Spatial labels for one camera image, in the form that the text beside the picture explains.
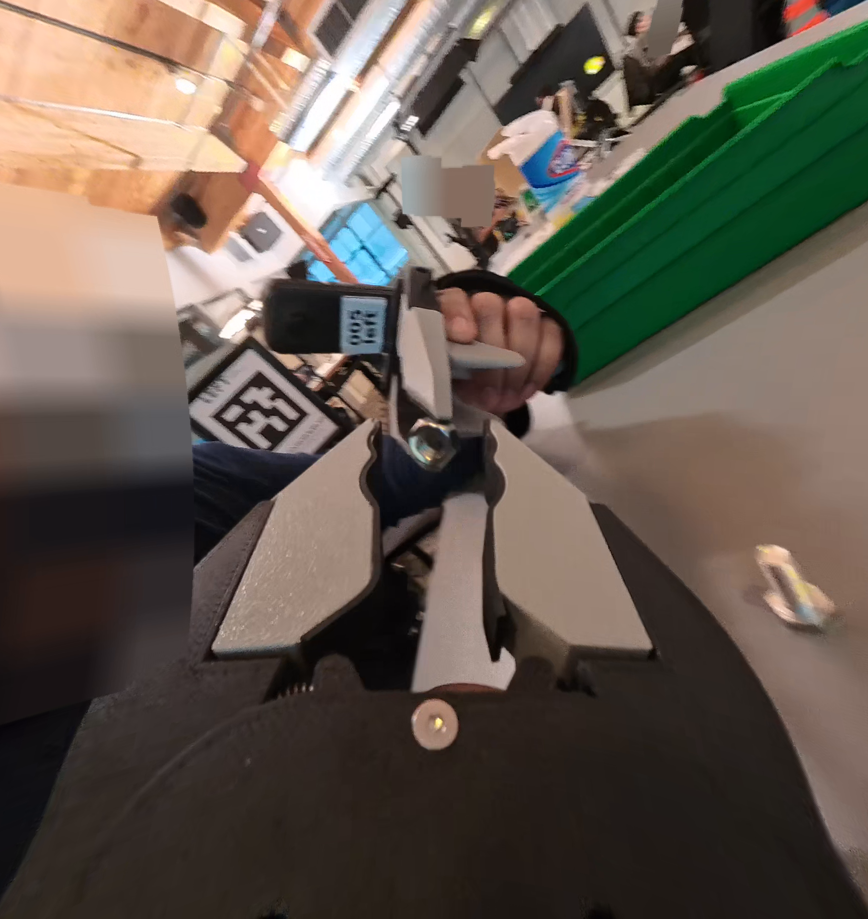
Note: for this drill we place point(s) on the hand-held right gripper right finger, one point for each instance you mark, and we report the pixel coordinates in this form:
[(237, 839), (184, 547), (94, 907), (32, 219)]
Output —
[(556, 567)]

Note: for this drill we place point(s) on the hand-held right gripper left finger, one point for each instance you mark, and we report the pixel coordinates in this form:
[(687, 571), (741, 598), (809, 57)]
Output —
[(304, 560)]

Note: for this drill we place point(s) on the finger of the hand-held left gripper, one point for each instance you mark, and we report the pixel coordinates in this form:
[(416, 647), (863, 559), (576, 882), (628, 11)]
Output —
[(426, 359)]

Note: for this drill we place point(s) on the silver hex nut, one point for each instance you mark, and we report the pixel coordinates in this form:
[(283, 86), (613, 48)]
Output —
[(432, 444)]

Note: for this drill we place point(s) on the silver hex bolt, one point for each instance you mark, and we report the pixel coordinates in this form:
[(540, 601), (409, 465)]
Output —
[(793, 589)]

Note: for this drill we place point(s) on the green plastic bin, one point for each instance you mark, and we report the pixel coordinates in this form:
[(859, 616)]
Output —
[(692, 237)]

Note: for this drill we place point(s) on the person's left forearm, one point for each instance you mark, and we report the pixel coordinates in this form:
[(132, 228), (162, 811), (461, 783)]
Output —
[(247, 474)]

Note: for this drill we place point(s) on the person's left hand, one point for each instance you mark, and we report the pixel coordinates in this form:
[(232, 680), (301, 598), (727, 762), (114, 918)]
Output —
[(495, 319)]

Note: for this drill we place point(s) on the black white marker board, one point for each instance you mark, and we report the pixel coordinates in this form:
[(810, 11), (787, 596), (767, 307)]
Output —
[(261, 409)]

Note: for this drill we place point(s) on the disinfecting wipes canister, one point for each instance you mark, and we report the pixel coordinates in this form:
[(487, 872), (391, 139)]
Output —
[(548, 161)]

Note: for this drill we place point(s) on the black wall screen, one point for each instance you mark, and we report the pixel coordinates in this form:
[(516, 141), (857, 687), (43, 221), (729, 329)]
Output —
[(548, 64)]

